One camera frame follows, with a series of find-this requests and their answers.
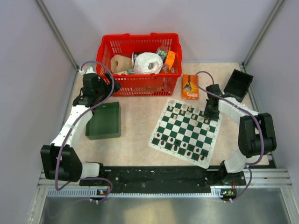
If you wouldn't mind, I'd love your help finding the green white chess mat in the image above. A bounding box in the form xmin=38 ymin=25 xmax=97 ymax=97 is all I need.
xmin=148 ymin=98 xmax=222 ymax=169

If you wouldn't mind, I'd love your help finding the white wrapped paper roll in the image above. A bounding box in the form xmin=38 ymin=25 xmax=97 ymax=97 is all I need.
xmin=134 ymin=52 xmax=163 ymax=75

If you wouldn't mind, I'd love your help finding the metal frame rail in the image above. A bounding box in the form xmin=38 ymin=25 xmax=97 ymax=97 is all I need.
xmin=34 ymin=0 xmax=78 ymax=70

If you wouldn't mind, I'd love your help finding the brown toilet paper roll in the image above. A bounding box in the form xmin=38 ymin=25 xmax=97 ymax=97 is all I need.
xmin=110 ymin=55 xmax=133 ymax=73

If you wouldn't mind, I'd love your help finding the orange razor box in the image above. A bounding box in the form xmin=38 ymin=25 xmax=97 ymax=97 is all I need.
xmin=181 ymin=74 xmax=199 ymax=100

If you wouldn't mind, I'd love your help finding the black plastic bin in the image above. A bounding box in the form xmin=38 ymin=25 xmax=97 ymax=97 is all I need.
xmin=224 ymin=70 xmax=253 ymax=102

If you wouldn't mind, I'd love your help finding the orange small carton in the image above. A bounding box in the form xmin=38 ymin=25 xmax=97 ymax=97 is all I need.
xmin=165 ymin=50 xmax=176 ymax=70

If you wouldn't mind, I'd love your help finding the red plastic shopping basket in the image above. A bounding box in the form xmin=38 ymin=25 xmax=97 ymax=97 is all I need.
xmin=96 ymin=33 xmax=183 ymax=97

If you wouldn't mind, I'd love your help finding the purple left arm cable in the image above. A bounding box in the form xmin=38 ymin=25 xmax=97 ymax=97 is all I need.
xmin=55 ymin=61 xmax=115 ymax=191

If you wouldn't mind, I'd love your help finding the green plastic tray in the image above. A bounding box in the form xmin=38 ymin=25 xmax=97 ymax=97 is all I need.
xmin=85 ymin=102 xmax=121 ymax=140

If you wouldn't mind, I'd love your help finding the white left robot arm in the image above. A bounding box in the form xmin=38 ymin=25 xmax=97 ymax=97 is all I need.
xmin=40 ymin=67 xmax=121 ymax=185

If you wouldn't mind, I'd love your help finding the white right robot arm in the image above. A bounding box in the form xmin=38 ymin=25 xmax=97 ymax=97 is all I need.
xmin=204 ymin=84 xmax=277 ymax=185

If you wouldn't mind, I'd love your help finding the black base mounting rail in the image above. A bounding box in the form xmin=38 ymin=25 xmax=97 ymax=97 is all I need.
xmin=100 ymin=166 xmax=246 ymax=194

